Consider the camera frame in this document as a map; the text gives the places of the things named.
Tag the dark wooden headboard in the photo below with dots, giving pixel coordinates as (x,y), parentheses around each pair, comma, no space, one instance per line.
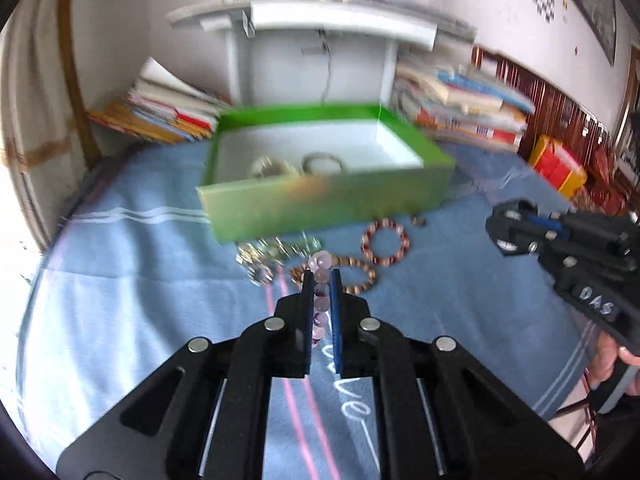
(562,119)

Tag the left stack of books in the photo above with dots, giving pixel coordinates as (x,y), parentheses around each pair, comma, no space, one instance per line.
(161,108)

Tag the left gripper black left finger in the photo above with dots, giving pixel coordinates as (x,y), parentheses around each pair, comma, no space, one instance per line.
(203,413)

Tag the white bedside desk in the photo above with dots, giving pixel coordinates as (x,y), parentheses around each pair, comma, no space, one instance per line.
(314,51)

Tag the right stack of books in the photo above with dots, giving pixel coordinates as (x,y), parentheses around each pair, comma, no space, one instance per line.
(461,104)

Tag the beige curtain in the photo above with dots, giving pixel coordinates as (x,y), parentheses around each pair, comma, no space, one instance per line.
(46,140)

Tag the beige patterned bangle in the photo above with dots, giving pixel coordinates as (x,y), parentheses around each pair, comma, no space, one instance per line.
(269,167)

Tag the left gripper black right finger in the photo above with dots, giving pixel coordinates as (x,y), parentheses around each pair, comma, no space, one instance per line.
(440,413)

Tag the grey green bangle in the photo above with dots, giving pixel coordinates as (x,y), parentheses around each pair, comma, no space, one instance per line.
(322,163)

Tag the silver chain jewelry cluster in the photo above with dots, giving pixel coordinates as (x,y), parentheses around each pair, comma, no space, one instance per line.
(261,258)

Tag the right human hand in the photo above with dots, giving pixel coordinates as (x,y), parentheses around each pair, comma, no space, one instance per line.
(608,351)

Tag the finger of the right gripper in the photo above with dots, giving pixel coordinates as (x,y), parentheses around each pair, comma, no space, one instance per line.
(517,228)

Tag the red yellow gift bag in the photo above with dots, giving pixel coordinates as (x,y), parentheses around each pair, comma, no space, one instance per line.
(558,166)

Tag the green jewelry box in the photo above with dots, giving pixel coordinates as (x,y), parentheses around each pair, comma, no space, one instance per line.
(391,169)

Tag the stack of books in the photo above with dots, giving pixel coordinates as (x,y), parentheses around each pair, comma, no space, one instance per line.
(461,104)
(161,108)

